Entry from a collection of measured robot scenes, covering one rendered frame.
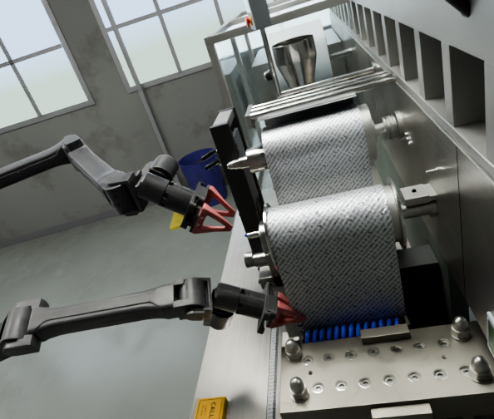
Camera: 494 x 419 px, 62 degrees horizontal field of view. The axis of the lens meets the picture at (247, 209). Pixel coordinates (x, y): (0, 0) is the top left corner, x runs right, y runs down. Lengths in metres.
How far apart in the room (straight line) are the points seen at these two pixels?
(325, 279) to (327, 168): 0.28
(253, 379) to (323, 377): 0.26
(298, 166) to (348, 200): 0.22
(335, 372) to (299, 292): 0.17
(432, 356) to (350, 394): 0.17
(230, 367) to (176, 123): 3.38
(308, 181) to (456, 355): 0.48
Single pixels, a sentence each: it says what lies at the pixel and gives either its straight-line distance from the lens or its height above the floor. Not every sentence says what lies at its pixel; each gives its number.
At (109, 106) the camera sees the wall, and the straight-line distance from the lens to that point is 4.37.
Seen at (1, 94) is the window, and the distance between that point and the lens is 4.71.
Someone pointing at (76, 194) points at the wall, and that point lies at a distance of 4.83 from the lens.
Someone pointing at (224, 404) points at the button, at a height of 0.92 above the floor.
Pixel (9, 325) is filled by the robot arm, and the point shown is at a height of 1.26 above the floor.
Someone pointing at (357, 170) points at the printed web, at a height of 1.28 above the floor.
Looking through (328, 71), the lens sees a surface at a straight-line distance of 1.76.
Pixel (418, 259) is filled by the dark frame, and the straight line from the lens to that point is 1.00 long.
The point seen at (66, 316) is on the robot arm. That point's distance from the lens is 0.97.
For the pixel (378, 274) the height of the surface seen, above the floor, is 1.15.
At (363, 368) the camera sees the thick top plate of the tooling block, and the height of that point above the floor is 1.03.
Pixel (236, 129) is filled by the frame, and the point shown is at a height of 1.38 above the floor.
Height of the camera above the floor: 1.72
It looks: 27 degrees down
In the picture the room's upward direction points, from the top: 19 degrees counter-clockwise
